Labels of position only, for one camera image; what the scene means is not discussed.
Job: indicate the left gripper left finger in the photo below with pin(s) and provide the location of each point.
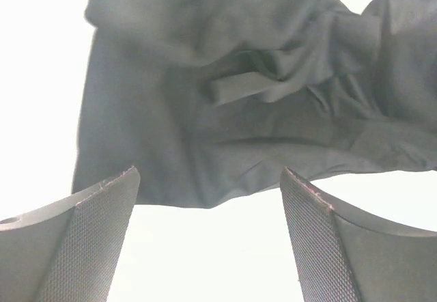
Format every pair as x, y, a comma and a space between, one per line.
68, 250

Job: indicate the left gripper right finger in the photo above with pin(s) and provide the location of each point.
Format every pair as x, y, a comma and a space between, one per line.
343, 253

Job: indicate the black t shirt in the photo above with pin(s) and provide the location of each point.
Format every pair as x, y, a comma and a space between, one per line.
212, 99

